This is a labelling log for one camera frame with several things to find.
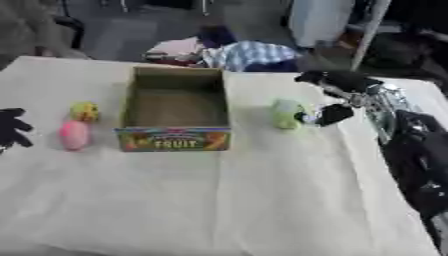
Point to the yellow toy fruit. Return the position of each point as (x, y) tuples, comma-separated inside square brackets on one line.
[(85, 111)]

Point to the pink toy fruit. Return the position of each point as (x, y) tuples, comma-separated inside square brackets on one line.
[(74, 134)]

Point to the blue white checked cloth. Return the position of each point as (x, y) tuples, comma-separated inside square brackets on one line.
[(248, 55)]

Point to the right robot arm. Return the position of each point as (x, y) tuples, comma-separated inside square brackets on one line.
[(408, 140)]

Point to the green toy fruit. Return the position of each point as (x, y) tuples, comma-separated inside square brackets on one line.
[(287, 114)]

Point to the open cardboard box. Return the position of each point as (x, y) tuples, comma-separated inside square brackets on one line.
[(175, 110)]

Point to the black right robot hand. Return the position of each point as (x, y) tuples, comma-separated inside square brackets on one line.
[(341, 81)]

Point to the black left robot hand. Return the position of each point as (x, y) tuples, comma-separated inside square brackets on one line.
[(10, 126)]

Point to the white pole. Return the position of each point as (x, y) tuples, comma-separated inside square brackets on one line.
[(368, 31)]

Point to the pink white bundle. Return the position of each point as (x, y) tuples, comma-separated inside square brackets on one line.
[(175, 51)]

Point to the black chair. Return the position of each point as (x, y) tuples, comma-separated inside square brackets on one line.
[(67, 30)]

